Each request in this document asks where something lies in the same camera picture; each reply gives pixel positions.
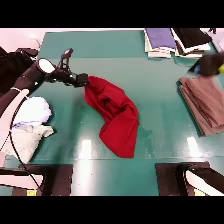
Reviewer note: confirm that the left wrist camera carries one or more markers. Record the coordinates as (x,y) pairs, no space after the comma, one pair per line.
(67,52)

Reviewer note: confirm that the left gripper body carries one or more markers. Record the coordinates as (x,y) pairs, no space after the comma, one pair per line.
(80,80)

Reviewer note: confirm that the white garment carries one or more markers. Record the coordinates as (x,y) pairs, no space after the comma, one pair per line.
(31,111)

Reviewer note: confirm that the purple garment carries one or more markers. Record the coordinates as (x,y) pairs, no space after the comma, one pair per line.
(160,37)

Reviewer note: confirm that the brown garment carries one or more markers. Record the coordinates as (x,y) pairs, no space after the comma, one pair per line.
(206,103)

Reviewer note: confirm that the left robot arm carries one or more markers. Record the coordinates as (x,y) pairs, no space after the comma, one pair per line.
(28,78)

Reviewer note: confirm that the red garment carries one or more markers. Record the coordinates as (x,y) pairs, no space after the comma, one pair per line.
(120,123)

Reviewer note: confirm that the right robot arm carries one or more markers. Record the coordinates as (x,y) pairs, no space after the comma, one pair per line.
(208,63)

